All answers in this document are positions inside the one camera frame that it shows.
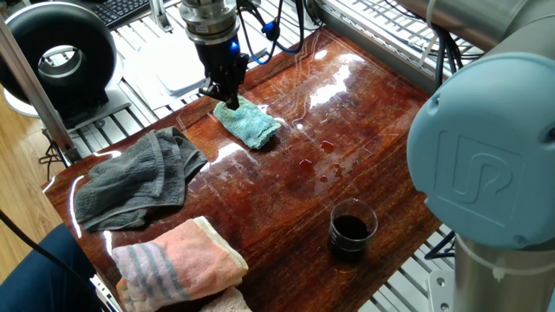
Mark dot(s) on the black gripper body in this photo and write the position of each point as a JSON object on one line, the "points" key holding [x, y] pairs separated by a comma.
{"points": [[219, 63]]}

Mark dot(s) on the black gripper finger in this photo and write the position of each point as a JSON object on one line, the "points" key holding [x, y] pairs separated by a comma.
{"points": [[236, 89], [214, 89]]}

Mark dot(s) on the light teal fluffy cloth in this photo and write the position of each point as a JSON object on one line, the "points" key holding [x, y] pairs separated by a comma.
{"points": [[249, 123]]}

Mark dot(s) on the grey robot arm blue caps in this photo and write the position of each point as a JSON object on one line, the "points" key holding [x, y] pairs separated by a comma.
{"points": [[477, 151]]}

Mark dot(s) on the pale pink fluffy cloth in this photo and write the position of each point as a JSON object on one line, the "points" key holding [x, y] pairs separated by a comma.
{"points": [[227, 303]]}

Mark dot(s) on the white paper sheet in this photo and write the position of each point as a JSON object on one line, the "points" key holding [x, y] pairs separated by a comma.
{"points": [[173, 69]]}

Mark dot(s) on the spilled dark liquid drops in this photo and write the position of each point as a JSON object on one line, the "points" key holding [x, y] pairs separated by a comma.
{"points": [[305, 164]]}

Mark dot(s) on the black keyboard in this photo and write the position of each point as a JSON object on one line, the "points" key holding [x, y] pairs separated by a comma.
{"points": [[117, 11]]}

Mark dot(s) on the grey towel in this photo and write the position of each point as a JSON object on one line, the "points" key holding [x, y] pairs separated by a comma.
{"points": [[134, 182]]}

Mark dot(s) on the pink striped towel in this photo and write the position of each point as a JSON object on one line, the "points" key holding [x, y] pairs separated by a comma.
{"points": [[182, 260]]}

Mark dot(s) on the aluminium profile beam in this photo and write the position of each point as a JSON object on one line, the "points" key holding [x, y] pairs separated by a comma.
{"points": [[39, 95]]}

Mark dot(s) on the glass beaker with dark liquid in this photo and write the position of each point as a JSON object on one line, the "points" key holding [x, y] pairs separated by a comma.
{"points": [[351, 234]]}

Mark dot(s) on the person's leg blue trousers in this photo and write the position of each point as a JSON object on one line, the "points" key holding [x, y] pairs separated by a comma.
{"points": [[39, 281]]}

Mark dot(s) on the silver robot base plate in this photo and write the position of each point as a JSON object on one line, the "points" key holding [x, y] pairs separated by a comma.
{"points": [[440, 290]]}

